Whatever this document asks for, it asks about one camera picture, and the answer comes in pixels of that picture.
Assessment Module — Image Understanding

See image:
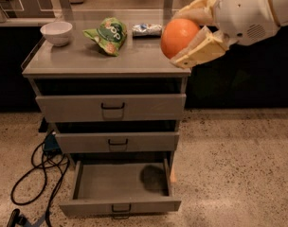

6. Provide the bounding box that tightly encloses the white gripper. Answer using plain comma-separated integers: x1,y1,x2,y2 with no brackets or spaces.
171,0,279,68

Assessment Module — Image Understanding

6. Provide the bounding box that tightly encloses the orange fruit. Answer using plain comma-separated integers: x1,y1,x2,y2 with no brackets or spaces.
160,19,200,59

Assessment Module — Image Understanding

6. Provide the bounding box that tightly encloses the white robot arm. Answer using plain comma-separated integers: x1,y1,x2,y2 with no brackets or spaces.
171,0,288,68

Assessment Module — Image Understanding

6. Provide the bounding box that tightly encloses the grey drawer cabinet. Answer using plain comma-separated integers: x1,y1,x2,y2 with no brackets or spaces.
21,9,192,219

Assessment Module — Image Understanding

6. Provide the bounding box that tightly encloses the grey middle drawer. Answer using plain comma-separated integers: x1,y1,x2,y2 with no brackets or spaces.
56,131,179,153

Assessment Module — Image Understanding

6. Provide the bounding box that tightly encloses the grey drawer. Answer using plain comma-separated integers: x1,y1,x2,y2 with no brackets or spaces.
60,159,181,217
56,131,179,153
36,94,186,123

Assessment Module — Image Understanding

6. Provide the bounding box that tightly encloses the grey top drawer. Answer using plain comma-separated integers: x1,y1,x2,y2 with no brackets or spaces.
36,94,186,123

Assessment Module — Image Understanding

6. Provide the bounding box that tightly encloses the grey bottom drawer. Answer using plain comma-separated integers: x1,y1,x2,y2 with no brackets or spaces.
60,159,181,217

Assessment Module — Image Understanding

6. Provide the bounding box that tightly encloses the green chip bag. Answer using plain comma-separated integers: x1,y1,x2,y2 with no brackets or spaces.
82,17,127,57

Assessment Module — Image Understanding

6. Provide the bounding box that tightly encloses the white ceramic bowl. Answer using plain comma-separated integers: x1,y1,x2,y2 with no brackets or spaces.
40,21,73,46

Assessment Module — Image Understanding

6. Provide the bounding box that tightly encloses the blue power box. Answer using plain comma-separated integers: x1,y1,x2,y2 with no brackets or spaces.
43,133,60,153

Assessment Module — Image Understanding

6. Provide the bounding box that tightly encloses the black tool on floor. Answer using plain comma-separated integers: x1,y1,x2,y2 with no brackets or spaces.
7,208,27,227

